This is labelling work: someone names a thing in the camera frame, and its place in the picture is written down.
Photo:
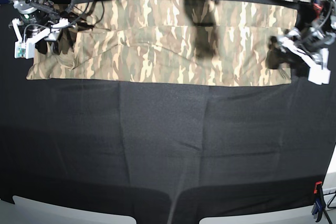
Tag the orange black clamp bottom right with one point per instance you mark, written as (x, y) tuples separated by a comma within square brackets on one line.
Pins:
[(319, 203)]

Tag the black table cloth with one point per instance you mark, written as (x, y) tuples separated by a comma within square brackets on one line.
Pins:
[(154, 150)]

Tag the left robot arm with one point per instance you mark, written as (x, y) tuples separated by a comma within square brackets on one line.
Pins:
[(324, 18)]

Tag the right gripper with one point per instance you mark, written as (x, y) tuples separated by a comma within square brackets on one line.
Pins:
[(35, 36)]

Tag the camouflage t-shirt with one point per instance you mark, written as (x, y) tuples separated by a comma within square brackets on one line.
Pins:
[(205, 42)]

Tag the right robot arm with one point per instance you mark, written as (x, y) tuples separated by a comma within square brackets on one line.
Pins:
[(40, 12)]

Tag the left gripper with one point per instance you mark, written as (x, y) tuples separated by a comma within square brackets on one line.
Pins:
[(295, 47)]

